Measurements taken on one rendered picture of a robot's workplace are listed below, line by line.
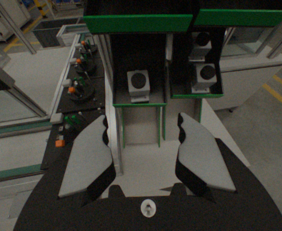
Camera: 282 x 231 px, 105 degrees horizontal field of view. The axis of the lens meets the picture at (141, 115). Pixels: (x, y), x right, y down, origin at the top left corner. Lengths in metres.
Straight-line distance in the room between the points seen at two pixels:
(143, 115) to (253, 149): 1.80
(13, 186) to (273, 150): 2.39
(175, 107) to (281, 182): 1.79
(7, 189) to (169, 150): 0.63
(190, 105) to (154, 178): 0.34
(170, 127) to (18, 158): 0.67
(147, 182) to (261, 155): 1.74
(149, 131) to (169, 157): 0.20
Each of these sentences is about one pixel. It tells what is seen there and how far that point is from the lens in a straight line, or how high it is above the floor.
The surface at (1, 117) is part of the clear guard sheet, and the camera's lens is 0.83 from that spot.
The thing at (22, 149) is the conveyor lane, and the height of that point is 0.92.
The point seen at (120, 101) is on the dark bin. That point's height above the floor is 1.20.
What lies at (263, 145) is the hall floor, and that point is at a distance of 2.18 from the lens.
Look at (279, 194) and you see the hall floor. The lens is 2.02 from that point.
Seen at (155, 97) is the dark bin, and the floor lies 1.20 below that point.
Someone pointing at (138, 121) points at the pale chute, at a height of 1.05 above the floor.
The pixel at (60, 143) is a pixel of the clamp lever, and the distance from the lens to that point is 0.44.
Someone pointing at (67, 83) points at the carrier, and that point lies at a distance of 0.79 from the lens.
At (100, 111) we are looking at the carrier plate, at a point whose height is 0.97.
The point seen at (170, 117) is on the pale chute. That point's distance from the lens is 0.45.
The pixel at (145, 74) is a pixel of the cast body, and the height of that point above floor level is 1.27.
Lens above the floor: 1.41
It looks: 55 degrees down
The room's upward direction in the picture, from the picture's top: 1 degrees counter-clockwise
